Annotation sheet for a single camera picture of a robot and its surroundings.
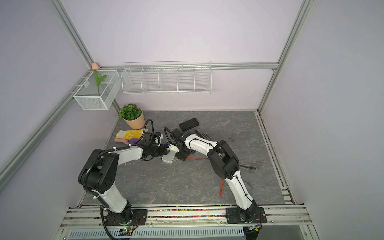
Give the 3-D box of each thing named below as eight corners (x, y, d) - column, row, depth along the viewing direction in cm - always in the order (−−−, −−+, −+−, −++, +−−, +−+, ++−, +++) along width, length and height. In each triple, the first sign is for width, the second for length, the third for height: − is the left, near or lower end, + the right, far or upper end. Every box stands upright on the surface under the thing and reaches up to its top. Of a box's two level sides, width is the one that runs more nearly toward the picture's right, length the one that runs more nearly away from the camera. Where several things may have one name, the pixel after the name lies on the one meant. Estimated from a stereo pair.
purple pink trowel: (114, 144, 104) (113, 143, 102) (116, 140, 106) (115, 138, 105) (136, 144, 104) (135, 142, 102) (138, 140, 106) (137, 138, 105)
